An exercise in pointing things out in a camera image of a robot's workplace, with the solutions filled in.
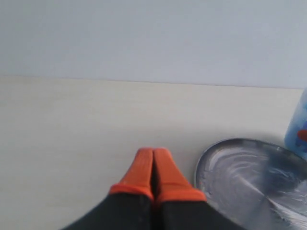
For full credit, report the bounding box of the left gripper orange-tipped right finger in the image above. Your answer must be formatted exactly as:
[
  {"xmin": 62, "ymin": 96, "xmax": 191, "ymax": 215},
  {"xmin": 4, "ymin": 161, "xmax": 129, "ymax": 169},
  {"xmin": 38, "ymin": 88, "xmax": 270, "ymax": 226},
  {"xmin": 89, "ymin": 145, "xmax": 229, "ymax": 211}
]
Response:
[{"xmin": 153, "ymin": 148, "xmax": 243, "ymax": 230}]

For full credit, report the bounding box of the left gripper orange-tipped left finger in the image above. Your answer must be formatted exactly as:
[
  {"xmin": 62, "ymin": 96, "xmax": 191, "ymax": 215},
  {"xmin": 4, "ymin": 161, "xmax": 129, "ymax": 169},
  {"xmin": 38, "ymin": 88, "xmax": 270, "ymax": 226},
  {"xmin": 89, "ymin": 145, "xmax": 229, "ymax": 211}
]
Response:
[{"xmin": 64, "ymin": 148, "xmax": 154, "ymax": 230}]

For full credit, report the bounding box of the blue lotion pump bottle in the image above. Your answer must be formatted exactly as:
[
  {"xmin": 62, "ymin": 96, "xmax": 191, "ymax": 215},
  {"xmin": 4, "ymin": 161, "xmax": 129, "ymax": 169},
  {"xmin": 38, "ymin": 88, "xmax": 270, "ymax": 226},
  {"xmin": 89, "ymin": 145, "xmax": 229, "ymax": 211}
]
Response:
[{"xmin": 284, "ymin": 88, "xmax": 307, "ymax": 160}]

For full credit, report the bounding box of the round steel plate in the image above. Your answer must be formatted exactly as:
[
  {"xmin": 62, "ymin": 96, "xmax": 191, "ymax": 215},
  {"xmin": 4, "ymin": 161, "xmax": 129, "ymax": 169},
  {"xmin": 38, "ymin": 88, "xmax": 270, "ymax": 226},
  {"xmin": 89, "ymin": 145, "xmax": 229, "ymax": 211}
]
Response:
[{"xmin": 194, "ymin": 138, "xmax": 307, "ymax": 230}]

